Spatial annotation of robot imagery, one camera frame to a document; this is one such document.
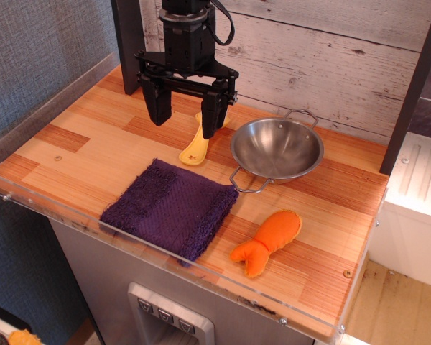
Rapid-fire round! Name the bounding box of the white sink unit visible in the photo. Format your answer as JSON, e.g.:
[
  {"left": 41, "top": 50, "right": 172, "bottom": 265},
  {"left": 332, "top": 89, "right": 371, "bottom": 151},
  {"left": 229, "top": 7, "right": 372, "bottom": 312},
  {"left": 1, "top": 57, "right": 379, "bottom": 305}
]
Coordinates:
[{"left": 369, "top": 133, "right": 431, "bottom": 285}]

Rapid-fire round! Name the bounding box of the clear acrylic guard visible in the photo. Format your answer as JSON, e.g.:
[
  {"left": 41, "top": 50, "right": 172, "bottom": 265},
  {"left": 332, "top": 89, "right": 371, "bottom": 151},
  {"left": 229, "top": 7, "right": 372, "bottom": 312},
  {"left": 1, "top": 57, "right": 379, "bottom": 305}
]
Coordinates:
[{"left": 0, "top": 161, "right": 388, "bottom": 344}]

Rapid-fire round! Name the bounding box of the dark right post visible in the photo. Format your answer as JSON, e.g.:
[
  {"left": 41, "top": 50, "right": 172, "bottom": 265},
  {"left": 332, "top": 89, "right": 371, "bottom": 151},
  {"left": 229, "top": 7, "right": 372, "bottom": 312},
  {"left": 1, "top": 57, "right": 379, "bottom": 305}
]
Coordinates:
[{"left": 379, "top": 25, "right": 431, "bottom": 175}]

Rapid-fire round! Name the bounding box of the steel two-handled bowl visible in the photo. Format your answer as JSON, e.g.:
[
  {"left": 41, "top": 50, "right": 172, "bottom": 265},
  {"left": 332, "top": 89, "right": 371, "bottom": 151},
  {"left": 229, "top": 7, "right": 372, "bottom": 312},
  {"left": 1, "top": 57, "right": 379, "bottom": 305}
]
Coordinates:
[{"left": 230, "top": 109, "right": 324, "bottom": 193}]

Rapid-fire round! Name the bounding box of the grey dispenser panel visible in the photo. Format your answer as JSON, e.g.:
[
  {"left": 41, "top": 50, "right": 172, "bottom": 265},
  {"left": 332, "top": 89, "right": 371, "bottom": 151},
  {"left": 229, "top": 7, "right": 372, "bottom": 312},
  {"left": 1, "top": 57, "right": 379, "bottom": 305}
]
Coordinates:
[{"left": 128, "top": 282, "right": 216, "bottom": 344}]

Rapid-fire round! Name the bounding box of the yellow scrub brush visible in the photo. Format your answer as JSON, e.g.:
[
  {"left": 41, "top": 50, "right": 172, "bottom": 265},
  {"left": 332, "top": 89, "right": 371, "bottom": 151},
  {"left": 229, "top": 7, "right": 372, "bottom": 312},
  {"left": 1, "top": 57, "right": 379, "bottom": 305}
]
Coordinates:
[{"left": 178, "top": 111, "right": 210, "bottom": 166}]

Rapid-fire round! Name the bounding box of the purple cloth napkin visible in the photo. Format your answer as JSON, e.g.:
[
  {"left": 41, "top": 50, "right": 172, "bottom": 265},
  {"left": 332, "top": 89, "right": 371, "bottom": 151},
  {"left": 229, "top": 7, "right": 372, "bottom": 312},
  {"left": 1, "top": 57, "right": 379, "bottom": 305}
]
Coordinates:
[{"left": 100, "top": 159, "right": 239, "bottom": 267}]

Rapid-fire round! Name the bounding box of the black cable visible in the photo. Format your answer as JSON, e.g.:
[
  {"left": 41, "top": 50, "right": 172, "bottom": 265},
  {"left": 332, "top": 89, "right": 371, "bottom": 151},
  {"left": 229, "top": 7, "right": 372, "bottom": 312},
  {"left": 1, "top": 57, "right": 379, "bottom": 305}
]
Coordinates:
[{"left": 210, "top": 0, "right": 236, "bottom": 46}]

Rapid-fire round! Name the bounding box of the orange plush toy on floor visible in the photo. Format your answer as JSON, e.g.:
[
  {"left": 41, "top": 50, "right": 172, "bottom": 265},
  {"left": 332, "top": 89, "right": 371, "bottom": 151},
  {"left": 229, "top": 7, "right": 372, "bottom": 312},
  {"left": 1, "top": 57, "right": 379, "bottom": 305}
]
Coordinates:
[{"left": 8, "top": 329, "right": 42, "bottom": 345}]

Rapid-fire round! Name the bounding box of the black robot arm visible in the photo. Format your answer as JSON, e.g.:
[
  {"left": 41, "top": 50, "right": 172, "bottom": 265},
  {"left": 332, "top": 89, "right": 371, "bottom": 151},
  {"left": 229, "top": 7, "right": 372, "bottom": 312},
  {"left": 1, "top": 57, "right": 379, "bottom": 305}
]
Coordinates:
[{"left": 136, "top": 1, "right": 239, "bottom": 139}]

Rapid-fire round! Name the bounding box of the orange plush fish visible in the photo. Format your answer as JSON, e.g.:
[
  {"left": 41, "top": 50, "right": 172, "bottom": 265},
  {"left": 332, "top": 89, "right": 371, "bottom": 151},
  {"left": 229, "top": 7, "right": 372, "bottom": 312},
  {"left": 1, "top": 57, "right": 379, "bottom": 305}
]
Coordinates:
[{"left": 230, "top": 210, "right": 303, "bottom": 278}]

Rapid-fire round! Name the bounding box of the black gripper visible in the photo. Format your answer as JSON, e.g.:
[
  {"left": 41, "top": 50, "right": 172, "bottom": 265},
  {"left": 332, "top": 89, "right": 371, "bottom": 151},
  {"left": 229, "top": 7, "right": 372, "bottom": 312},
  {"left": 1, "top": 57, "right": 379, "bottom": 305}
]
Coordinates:
[{"left": 136, "top": 9, "right": 238, "bottom": 139}]

